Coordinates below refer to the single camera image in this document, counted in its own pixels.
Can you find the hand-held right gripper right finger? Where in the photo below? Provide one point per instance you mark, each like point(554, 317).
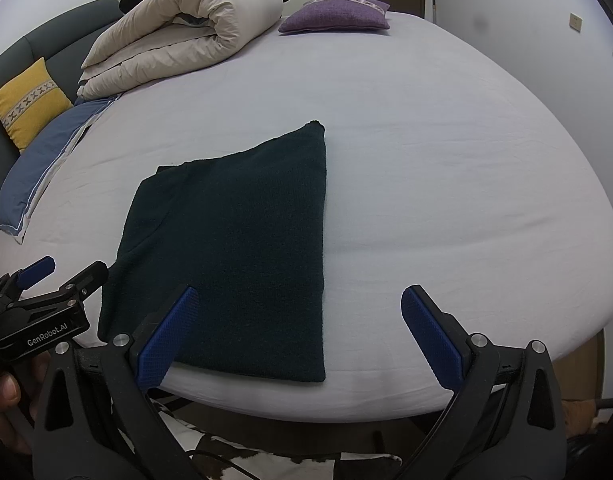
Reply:
point(429, 340)

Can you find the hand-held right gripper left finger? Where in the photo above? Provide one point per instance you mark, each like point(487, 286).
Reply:
point(166, 340)

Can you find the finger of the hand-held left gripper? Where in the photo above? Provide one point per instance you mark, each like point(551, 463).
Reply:
point(36, 269)
point(89, 277)

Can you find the dark green knitted garment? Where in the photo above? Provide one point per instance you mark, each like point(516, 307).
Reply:
point(236, 240)

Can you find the person's left hand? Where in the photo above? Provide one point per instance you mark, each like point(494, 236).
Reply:
point(1, 395)

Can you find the blue pillow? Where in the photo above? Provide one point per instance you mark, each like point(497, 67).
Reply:
point(46, 160)

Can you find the bed with white sheet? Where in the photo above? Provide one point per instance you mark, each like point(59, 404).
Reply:
point(436, 185)

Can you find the yellow patterned pillow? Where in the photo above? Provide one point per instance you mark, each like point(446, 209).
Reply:
point(26, 102)

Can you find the brown and white cowhide rug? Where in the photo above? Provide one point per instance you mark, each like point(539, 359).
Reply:
point(296, 467)

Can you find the grey upholstered headboard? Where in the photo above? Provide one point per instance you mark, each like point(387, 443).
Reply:
point(51, 45)

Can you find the beige rolled duvet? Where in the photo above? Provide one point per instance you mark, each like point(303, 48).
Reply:
point(186, 25)

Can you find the purple pillow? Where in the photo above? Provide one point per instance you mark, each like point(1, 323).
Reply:
point(336, 15)

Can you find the white wall switch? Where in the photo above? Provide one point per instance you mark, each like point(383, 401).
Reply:
point(576, 21)

